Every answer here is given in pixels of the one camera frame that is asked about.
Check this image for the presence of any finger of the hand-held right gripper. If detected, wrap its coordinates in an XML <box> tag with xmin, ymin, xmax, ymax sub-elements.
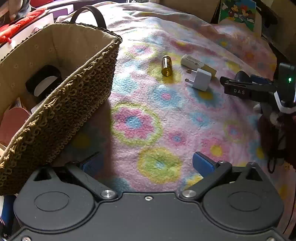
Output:
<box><xmin>235</xmin><ymin>71</ymin><xmax>274</xmax><ymax>86</ymax></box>
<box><xmin>220</xmin><ymin>76</ymin><xmax>278</xmax><ymax>102</ymax></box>

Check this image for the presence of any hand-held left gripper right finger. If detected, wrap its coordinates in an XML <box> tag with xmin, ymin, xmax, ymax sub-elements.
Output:
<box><xmin>177</xmin><ymin>152</ymin><xmax>266</xmax><ymax>201</ymax></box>

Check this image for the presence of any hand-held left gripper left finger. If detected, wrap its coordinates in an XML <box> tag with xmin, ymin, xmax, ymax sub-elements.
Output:
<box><xmin>31</xmin><ymin>152</ymin><xmax>118</xmax><ymax>201</ymax></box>

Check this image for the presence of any white plug adapter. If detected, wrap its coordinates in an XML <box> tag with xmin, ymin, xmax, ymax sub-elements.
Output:
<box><xmin>184</xmin><ymin>68</ymin><xmax>212</xmax><ymax>91</ymax></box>

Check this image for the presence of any brown woven basket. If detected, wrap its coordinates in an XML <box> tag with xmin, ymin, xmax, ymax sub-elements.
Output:
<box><xmin>0</xmin><ymin>5</ymin><xmax>123</xmax><ymax>196</ymax></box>

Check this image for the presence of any pink card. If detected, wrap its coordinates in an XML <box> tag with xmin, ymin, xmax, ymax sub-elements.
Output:
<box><xmin>0</xmin><ymin>108</ymin><xmax>31</xmax><ymax>145</ymax></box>

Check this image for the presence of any black square case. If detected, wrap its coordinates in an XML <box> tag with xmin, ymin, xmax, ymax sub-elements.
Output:
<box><xmin>25</xmin><ymin>65</ymin><xmax>62</xmax><ymax>96</ymax></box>

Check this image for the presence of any cream gold tube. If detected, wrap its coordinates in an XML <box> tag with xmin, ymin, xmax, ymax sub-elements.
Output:
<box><xmin>180</xmin><ymin>54</ymin><xmax>218</xmax><ymax>78</ymax></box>

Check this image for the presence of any floral fleece blanket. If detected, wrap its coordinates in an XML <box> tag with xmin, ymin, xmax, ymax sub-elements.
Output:
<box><xmin>53</xmin><ymin>2</ymin><xmax>294</xmax><ymax>193</ymax></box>

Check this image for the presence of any colourful cartoon picture book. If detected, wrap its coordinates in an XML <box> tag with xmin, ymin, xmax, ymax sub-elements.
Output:
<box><xmin>218</xmin><ymin>0</ymin><xmax>257</xmax><ymax>30</ymax></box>

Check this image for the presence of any amber glass vial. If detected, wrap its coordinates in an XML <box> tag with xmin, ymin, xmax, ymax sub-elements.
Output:
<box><xmin>161</xmin><ymin>55</ymin><xmax>173</xmax><ymax>77</ymax></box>

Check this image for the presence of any beige upright cushion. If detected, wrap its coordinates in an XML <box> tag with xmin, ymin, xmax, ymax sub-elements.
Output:
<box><xmin>159</xmin><ymin>0</ymin><xmax>221</xmax><ymax>24</ymax></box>

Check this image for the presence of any white bench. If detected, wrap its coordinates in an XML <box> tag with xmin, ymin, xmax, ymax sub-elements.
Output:
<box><xmin>0</xmin><ymin>13</ymin><xmax>55</xmax><ymax>49</ymax></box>

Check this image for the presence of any red seat cushion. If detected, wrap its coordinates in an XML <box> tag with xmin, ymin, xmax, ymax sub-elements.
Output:
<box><xmin>0</xmin><ymin>8</ymin><xmax>48</xmax><ymax>44</ymax></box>

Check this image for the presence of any black cable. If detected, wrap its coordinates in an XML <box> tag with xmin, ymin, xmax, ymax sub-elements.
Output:
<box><xmin>267</xmin><ymin>130</ymin><xmax>289</xmax><ymax>174</ymax></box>

